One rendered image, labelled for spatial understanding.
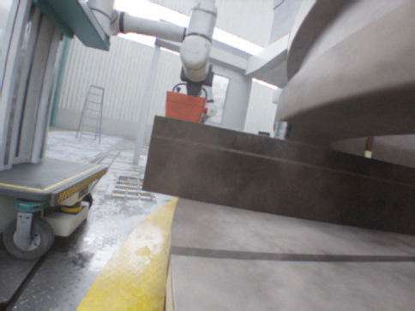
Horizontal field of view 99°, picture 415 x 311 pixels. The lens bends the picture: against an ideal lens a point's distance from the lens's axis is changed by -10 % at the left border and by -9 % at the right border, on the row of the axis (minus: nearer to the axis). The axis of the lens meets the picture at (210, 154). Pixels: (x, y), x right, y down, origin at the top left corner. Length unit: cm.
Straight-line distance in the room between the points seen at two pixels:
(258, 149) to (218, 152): 20
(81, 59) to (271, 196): 1480
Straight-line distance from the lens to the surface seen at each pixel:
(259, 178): 100
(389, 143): 428
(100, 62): 1505
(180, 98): 99
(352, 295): 63
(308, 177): 109
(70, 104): 1485
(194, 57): 62
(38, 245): 106
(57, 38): 141
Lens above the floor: 59
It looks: 2 degrees down
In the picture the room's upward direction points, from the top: 11 degrees clockwise
